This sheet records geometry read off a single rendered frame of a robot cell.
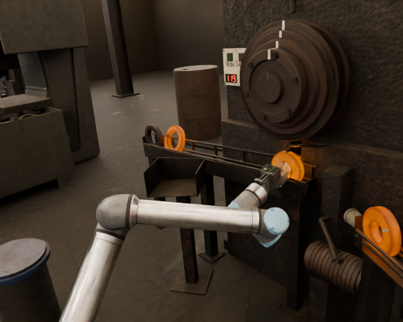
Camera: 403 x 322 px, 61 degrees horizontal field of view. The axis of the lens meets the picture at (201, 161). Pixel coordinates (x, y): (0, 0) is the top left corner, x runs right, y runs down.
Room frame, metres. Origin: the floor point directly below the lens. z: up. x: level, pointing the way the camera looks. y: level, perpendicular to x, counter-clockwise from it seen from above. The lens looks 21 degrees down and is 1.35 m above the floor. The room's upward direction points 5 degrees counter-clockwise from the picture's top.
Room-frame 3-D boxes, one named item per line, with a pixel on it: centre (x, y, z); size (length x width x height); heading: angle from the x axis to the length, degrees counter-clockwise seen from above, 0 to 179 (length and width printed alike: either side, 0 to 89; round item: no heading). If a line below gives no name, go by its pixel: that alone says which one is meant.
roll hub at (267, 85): (1.32, -0.30, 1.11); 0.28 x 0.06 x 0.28; 39
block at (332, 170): (1.21, -0.53, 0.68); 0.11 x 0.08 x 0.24; 129
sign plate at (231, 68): (1.71, -0.24, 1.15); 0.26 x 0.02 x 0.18; 39
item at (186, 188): (1.58, 0.13, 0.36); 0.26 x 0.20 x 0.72; 74
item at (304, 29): (1.38, -0.37, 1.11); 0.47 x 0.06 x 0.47; 39
